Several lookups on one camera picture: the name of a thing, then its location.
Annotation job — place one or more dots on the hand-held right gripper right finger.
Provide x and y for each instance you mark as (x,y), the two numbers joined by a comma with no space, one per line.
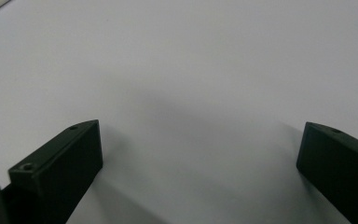
(338,168)

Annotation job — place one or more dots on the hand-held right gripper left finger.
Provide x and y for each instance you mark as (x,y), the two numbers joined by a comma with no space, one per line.
(59,168)

